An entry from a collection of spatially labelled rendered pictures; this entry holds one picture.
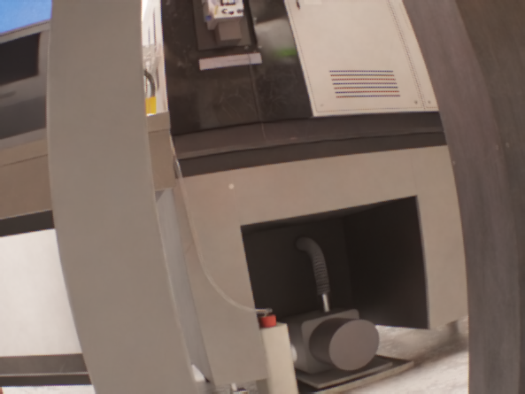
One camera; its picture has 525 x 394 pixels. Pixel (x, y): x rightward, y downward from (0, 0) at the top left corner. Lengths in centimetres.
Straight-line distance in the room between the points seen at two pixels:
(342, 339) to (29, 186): 114
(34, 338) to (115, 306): 260
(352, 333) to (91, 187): 162
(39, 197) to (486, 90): 83
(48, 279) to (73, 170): 256
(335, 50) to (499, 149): 91
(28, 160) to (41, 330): 190
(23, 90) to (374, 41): 122
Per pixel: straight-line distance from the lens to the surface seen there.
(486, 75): 113
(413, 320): 194
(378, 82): 190
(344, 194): 170
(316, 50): 186
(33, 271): 282
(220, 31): 174
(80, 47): 28
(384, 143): 180
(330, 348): 182
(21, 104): 112
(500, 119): 112
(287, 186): 165
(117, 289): 26
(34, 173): 99
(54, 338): 283
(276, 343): 170
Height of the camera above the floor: 48
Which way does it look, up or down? 4 degrees up
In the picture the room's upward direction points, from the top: 10 degrees counter-clockwise
